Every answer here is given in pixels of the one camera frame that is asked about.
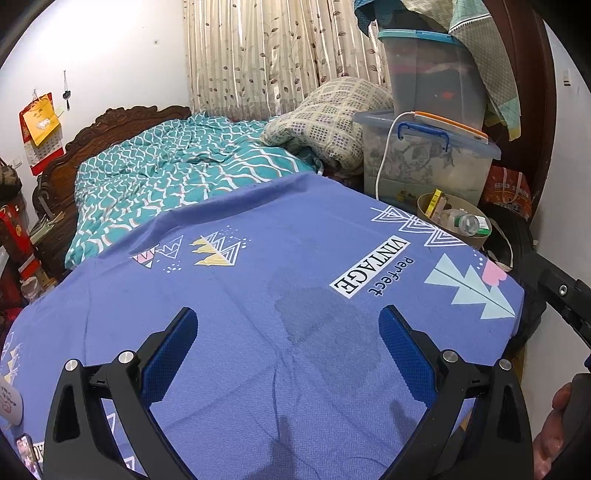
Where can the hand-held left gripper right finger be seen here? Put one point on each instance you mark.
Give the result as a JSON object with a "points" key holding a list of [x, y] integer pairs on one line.
{"points": [[406, 355]]}

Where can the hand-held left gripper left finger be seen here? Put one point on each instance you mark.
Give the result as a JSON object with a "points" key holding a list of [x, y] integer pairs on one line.
{"points": [[168, 350]]}

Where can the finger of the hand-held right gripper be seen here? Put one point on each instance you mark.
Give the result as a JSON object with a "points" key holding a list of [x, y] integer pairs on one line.
{"points": [[563, 295]]}

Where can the beige round bin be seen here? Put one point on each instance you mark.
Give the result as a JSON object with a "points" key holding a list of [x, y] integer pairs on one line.
{"points": [[478, 240]]}

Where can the clear bottle with green label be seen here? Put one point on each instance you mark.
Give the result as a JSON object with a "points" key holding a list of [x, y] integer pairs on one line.
{"points": [[455, 219]]}

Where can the yellow snack packet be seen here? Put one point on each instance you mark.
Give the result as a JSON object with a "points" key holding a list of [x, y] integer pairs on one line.
{"points": [[433, 203]]}

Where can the person's right hand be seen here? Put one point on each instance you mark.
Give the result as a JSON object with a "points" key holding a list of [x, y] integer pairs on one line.
{"points": [[551, 429]]}

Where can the black bag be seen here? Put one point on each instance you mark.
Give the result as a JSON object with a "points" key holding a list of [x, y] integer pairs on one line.
{"points": [[517, 240]]}

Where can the red paper bag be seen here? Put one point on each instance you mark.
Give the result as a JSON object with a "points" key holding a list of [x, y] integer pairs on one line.
{"points": [[508, 189]]}

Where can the purple printed tablecloth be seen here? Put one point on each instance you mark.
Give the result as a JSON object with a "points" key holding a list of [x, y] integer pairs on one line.
{"points": [[277, 254]]}

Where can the white printed paper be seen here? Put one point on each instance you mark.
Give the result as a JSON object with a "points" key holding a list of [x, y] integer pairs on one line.
{"points": [[10, 397]]}

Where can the pile of papers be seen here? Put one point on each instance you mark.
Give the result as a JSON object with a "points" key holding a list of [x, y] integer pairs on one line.
{"points": [[46, 226]]}

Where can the teal patterned blanket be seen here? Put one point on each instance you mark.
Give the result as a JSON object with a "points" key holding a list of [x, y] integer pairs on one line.
{"points": [[161, 175]]}

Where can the smartphone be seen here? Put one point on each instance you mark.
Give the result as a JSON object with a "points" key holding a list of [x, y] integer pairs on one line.
{"points": [[27, 457]]}

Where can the red gift box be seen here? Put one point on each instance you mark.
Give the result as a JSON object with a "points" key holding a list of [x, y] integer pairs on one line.
{"points": [[14, 230]]}

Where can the white orange power bank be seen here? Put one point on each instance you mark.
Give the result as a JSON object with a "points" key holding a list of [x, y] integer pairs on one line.
{"points": [[452, 127]]}

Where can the carved wooden headboard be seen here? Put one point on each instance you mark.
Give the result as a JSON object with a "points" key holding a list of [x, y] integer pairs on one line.
{"points": [[60, 175]]}

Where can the brown handbag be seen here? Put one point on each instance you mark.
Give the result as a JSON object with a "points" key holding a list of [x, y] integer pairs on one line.
{"points": [[9, 182]]}

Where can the patterned beige pillow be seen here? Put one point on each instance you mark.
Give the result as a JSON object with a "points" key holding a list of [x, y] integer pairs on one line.
{"points": [[323, 120]]}

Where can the clear storage box teal lid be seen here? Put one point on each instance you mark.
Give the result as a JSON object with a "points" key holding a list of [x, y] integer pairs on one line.
{"points": [[429, 83]]}

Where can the yellow paper bag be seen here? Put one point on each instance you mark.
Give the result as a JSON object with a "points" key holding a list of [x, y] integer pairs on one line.
{"points": [[41, 120]]}

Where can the dark hanging ornament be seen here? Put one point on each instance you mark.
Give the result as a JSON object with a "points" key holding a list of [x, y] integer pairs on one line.
{"points": [[67, 96]]}

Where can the beige leaf print curtain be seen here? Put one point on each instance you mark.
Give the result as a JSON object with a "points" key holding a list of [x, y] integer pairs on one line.
{"points": [[258, 55]]}

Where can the dark wooden frame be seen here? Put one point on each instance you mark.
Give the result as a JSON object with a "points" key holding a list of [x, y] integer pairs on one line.
{"points": [[531, 92]]}

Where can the red wall calendar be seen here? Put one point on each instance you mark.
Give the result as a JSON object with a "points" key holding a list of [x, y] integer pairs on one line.
{"points": [[44, 154]]}

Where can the small white wall socket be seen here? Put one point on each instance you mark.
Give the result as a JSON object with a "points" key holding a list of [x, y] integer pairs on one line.
{"points": [[17, 162]]}

